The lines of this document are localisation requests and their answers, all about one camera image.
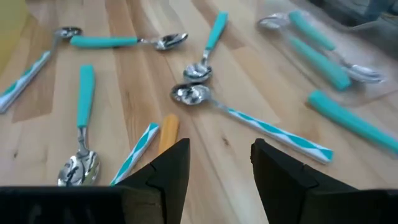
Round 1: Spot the clear plastic bin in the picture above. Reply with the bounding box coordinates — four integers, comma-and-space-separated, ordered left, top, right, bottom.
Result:
256, 0, 398, 106

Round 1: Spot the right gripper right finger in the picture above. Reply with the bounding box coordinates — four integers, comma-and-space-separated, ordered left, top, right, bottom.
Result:
251, 138, 358, 224

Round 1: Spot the teal handle spoon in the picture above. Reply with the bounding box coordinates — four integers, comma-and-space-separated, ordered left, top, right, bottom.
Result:
257, 12, 353, 92
182, 11, 229, 84
57, 63, 101, 187
288, 10, 384, 84
69, 32, 189, 52
307, 89, 398, 156

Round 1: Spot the teal white patterned spoon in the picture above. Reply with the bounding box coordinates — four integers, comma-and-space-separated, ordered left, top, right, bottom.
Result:
0, 26, 84, 114
170, 83, 335, 165

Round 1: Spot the striped teal-white utensil handle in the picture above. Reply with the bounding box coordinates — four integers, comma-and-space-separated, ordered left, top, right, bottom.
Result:
109, 122, 161, 187

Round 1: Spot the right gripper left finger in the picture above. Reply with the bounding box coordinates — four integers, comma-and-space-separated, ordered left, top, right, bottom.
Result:
119, 138, 191, 224

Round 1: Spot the orange utensil handle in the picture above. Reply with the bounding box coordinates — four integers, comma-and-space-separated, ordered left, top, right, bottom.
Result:
157, 113, 180, 156

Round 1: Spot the yellow plastic bin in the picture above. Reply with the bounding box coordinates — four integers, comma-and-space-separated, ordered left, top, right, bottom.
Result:
0, 0, 29, 74

